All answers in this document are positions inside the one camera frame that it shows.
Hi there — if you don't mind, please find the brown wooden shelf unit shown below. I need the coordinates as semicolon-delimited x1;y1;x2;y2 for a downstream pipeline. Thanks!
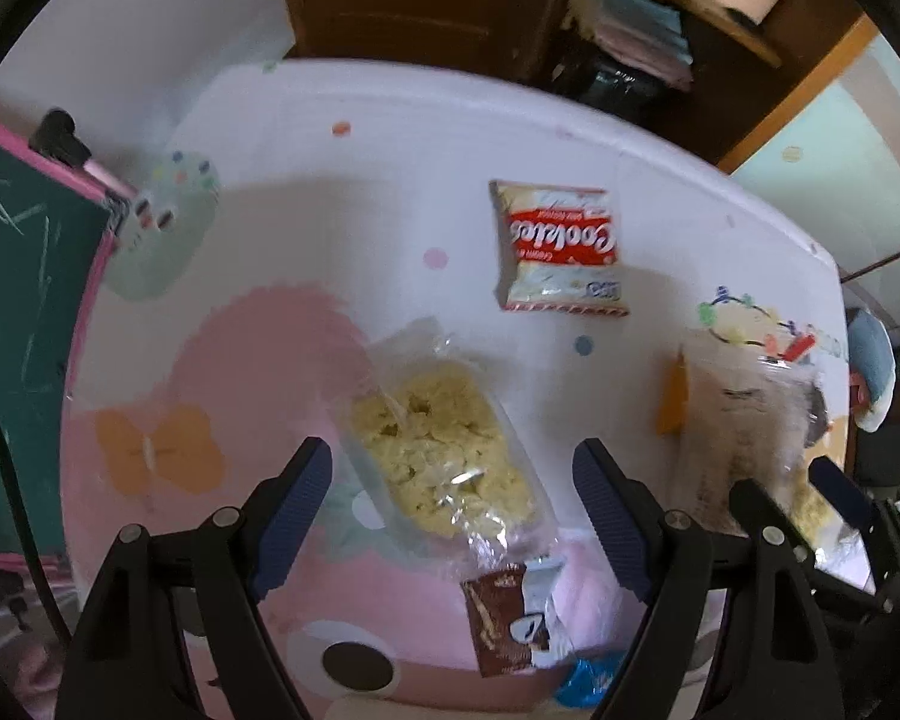
540;0;882;173

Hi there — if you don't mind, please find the shiny blue snack packet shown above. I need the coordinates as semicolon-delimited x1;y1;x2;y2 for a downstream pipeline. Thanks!
553;652;631;710

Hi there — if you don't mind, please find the brown wooden door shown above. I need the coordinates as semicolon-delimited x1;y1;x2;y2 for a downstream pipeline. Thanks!
274;0;571;83

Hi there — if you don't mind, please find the black cable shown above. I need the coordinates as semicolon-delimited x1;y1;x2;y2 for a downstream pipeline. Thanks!
0;375;72;646

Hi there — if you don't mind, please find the clear bag of yellow snack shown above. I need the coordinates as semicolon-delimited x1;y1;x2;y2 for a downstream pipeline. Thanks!
330;317;563;563

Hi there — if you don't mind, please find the stack of folded cloths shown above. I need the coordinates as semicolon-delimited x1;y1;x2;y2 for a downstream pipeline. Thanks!
566;0;695;87

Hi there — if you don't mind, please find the red white cookie packet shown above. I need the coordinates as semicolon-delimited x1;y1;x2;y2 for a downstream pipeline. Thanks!
489;178;631;316

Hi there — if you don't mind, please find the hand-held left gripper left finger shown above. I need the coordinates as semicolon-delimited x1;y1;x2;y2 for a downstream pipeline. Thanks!
55;436;335;720

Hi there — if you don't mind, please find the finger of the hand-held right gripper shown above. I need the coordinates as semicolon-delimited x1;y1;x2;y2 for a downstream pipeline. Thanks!
808;456;900;605
729;478;897;616

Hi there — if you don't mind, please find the clear orange cake packet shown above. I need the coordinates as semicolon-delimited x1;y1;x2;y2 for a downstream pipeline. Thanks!
656;337;845;563

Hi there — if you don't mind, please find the cartoon printed tablecloth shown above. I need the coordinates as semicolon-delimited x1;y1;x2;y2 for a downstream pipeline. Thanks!
60;58;848;720

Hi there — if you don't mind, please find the black bag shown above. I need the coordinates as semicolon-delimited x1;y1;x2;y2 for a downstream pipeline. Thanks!
570;52;683;117

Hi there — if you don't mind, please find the blue cushion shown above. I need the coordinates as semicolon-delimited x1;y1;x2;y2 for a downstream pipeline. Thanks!
846;310;897;432

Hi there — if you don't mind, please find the brown snack packet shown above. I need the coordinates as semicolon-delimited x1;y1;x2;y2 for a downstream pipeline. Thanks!
460;559;571;680

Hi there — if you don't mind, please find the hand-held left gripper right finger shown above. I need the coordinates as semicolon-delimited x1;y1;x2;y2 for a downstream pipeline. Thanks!
572;438;847;720

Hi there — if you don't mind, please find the green chalkboard with pink frame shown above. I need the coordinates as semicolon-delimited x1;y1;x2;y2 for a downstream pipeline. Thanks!
0;109;140;563

